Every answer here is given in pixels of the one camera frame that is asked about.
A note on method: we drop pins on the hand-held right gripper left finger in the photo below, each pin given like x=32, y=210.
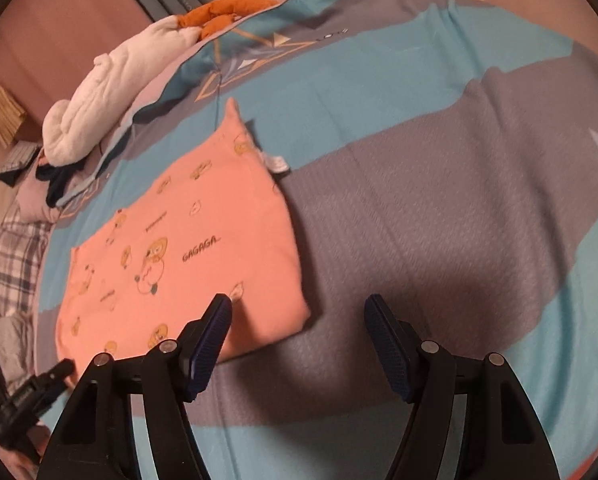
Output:
x=206, y=350

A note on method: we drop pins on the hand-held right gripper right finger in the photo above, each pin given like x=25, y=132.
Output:
x=386, y=345

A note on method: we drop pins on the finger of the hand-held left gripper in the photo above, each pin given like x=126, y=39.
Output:
x=59, y=375

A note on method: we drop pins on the pink cartoon print garment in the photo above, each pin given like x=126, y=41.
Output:
x=204, y=220

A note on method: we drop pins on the person's left hand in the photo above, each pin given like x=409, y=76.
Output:
x=40, y=437

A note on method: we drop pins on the grey cloth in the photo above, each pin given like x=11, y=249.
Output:
x=11, y=340

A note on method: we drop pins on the plaid cloth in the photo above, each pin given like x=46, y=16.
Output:
x=14, y=255

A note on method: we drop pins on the blue and grey striped duvet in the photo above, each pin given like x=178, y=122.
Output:
x=429, y=185

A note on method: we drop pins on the dark navy cloth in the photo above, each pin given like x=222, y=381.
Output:
x=59, y=180

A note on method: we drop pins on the blue striped cloth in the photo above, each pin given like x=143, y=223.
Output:
x=21, y=157

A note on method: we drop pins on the tan fringed woven hanging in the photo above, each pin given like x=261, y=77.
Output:
x=4, y=115

